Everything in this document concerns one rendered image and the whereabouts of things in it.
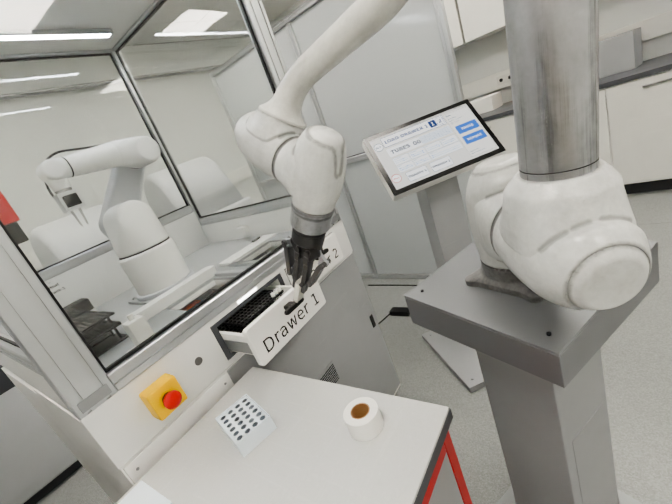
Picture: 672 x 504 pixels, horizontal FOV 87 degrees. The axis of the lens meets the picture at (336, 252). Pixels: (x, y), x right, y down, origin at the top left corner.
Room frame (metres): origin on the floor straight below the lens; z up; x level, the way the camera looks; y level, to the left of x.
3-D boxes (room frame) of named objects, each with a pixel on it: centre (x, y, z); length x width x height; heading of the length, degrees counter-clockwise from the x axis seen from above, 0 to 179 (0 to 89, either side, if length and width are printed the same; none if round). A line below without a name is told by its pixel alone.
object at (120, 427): (1.32, 0.62, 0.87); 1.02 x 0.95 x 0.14; 139
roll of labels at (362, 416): (0.54, 0.07, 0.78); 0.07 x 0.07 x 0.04
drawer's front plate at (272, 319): (0.89, 0.18, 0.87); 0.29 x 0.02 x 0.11; 139
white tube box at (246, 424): (0.65, 0.32, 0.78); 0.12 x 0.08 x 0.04; 34
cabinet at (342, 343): (1.33, 0.62, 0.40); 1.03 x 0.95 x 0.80; 139
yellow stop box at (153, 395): (0.71, 0.49, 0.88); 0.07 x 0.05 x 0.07; 139
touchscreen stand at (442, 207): (1.53, -0.55, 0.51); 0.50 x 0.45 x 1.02; 6
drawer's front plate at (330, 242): (1.21, 0.08, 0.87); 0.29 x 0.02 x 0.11; 139
